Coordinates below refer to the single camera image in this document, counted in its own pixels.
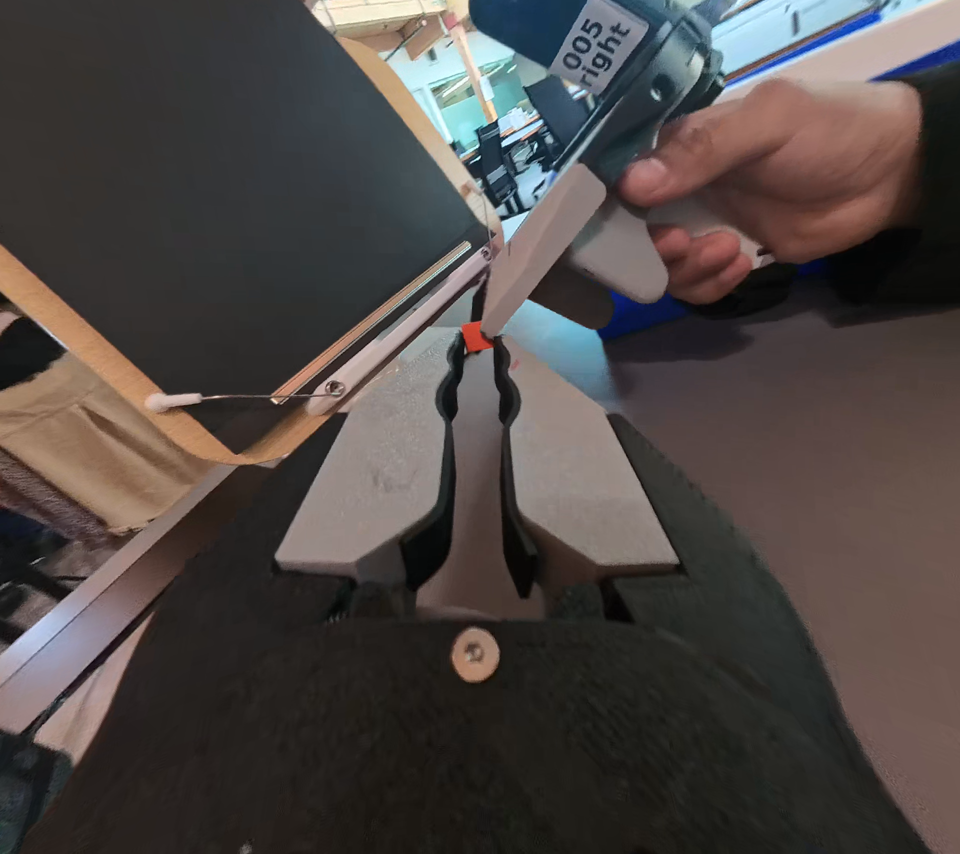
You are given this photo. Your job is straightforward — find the black computer monitor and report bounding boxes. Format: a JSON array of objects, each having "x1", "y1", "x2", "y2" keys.
[{"x1": 0, "y1": 0, "x2": 504, "y2": 465}]

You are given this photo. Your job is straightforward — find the person's right forearm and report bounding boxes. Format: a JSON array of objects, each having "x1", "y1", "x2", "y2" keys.
[{"x1": 825, "y1": 59, "x2": 960, "y2": 308}]

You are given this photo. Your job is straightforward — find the blue plastic bin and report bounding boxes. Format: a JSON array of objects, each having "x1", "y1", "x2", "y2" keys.
[{"x1": 597, "y1": 277, "x2": 841, "y2": 342}]

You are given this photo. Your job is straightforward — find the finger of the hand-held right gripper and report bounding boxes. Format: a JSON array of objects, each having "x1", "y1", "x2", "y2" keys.
[
  {"x1": 480, "y1": 161, "x2": 610, "y2": 338},
  {"x1": 567, "y1": 194, "x2": 673, "y2": 308}
]

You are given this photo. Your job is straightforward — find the beige hanging cloth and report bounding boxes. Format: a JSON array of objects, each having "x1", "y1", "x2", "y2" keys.
[{"x1": 0, "y1": 314, "x2": 211, "y2": 540}]

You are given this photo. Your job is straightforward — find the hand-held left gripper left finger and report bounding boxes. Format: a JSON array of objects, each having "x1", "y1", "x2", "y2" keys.
[{"x1": 276, "y1": 340, "x2": 456, "y2": 588}]

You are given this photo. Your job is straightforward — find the person's right hand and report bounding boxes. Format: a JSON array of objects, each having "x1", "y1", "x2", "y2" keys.
[{"x1": 618, "y1": 77, "x2": 924, "y2": 308}]

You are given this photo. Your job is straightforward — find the black office chair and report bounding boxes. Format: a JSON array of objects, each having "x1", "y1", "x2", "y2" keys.
[{"x1": 474, "y1": 119, "x2": 529, "y2": 213}]

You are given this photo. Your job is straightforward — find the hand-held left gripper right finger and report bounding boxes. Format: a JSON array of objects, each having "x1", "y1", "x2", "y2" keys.
[{"x1": 498, "y1": 344, "x2": 681, "y2": 596}]

